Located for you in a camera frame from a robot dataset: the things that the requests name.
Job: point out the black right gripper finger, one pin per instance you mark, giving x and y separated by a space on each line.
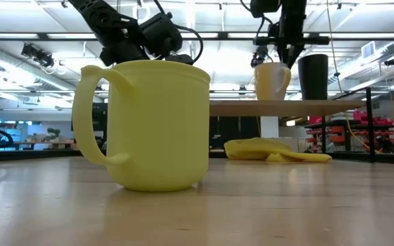
293 53
285 53

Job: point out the tall black cup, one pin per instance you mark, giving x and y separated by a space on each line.
313 78

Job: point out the pale yellow mug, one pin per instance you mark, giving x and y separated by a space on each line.
159 130

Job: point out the dark background robot arm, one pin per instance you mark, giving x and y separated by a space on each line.
52 134

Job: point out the wooden shelf black legs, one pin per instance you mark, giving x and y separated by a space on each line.
279 108

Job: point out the white ceiling vent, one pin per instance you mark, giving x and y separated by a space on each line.
368 49

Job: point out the black monitor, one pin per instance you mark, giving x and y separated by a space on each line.
99 118

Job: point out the rack with red bins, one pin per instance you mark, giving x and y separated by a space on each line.
337 131

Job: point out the black divider panels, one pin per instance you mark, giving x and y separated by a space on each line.
234 128

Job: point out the yellow cloth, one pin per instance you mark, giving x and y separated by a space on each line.
251 148

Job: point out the wooden background workbench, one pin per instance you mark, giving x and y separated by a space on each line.
60 145

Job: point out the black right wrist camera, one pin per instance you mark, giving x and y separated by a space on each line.
265 7

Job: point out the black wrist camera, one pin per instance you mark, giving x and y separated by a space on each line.
265 7
161 34

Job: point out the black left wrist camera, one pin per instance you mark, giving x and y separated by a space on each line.
161 34

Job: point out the black overhead frame bar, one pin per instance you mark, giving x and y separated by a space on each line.
222 35

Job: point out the black table edge rail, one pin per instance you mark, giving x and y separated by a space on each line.
29 155

